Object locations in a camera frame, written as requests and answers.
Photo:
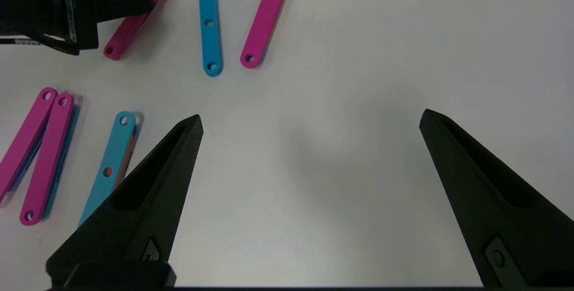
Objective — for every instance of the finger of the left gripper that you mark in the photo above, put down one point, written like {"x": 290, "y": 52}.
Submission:
{"x": 116, "y": 4}

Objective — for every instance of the long pink bar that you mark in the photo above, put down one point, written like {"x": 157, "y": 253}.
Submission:
{"x": 47, "y": 161}
{"x": 27, "y": 138}

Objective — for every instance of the blue three-hole bar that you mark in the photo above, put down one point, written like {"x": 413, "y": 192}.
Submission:
{"x": 210, "y": 44}

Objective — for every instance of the short pink bar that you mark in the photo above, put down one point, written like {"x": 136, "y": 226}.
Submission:
{"x": 130, "y": 31}
{"x": 269, "y": 8}

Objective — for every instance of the blue bar with orange backing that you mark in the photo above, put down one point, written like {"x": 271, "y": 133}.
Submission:
{"x": 113, "y": 149}

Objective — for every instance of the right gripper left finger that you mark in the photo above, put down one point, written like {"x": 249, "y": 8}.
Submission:
{"x": 148, "y": 192}

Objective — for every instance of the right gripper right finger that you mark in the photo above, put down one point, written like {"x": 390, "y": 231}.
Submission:
{"x": 502, "y": 201}

